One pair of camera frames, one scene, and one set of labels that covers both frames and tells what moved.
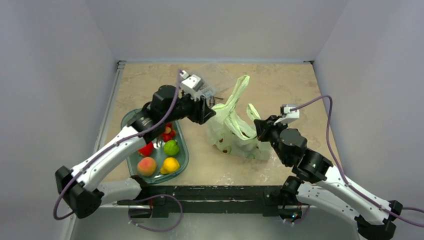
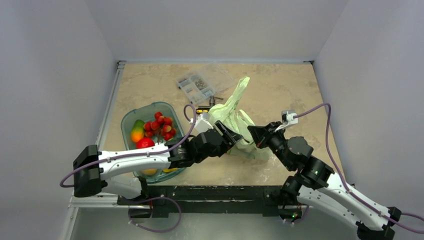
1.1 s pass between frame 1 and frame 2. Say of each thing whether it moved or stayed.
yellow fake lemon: stayed
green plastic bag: stayed
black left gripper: moved
